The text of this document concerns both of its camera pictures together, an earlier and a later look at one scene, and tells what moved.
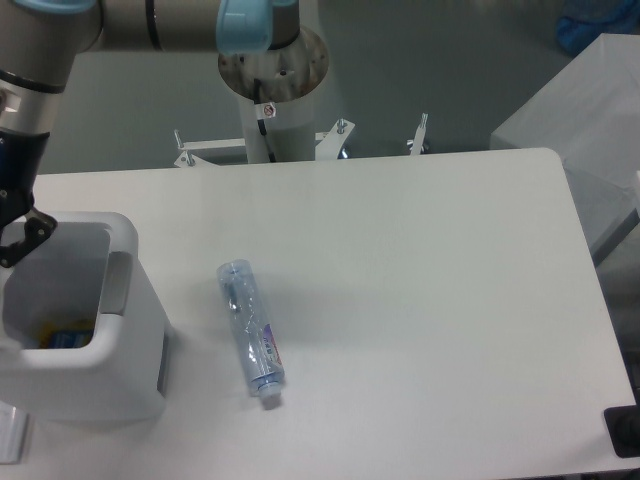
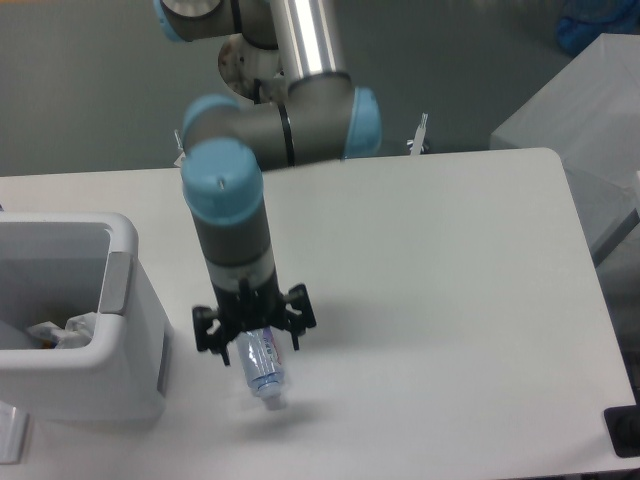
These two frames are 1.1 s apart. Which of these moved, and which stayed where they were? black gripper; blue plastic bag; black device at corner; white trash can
Moved: black gripper
Stayed: white trash can; blue plastic bag; black device at corner
